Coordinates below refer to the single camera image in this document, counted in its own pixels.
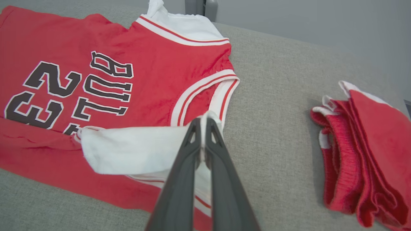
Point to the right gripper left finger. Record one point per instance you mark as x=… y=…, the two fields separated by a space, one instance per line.
x=179 y=192

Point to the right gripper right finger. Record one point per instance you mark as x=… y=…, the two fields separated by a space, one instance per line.
x=224 y=192

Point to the red basketball jersey white trim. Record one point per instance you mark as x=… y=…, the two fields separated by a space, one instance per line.
x=144 y=64

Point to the red shorts with white stripes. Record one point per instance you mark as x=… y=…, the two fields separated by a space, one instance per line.
x=379 y=144

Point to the grey fabric sofa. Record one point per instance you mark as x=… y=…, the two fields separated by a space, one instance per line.
x=273 y=128

